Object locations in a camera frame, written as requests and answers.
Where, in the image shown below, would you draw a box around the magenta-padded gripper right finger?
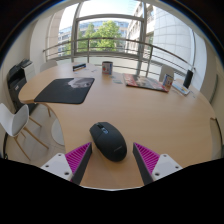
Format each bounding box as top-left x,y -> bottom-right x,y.
132,142 -> 184,186

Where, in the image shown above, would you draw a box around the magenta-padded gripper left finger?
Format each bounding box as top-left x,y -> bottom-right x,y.
40,142 -> 93,186

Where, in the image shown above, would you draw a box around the black computer mouse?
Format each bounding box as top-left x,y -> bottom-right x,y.
89,121 -> 128,163

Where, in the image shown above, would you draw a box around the black mouse pad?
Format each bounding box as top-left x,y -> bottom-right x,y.
33,77 -> 96,105

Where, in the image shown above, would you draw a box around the white chair with wooden legs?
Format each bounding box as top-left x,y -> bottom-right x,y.
0,102 -> 50,161

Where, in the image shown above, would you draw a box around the small printed booklet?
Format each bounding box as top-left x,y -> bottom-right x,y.
172,81 -> 192,97

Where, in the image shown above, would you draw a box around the red magazine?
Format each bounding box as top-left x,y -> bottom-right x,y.
122,73 -> 169,93

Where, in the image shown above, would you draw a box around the small standing picture card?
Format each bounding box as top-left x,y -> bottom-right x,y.
162,73 -> 175,91

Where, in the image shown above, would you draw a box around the black standing device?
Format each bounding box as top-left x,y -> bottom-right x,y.
182,69 -> 194,90

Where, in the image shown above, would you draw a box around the black whiteboard eraser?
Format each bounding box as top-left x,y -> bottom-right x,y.
72,63 -> 87,72

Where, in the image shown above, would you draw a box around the black and white printer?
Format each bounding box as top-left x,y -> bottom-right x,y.
6,58 -> 38,114

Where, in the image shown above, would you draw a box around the metal balcony railing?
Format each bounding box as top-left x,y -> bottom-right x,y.
42,37 -> 201,79

